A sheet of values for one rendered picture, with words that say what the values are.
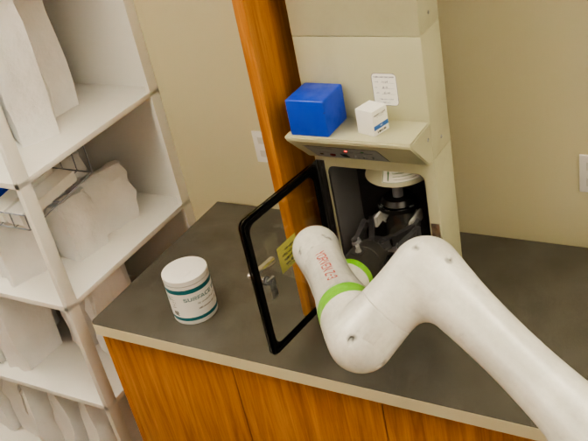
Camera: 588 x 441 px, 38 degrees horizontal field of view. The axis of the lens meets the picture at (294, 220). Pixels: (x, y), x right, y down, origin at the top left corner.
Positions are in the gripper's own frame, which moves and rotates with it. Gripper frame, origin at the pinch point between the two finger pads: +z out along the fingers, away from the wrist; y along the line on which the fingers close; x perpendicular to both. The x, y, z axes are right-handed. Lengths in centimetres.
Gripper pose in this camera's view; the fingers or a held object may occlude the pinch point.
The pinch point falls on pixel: (400, 215)
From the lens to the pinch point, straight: 219.2
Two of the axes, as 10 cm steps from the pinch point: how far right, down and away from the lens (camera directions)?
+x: 1.9, 8.3, 5.2
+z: 4.9, -5.4, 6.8
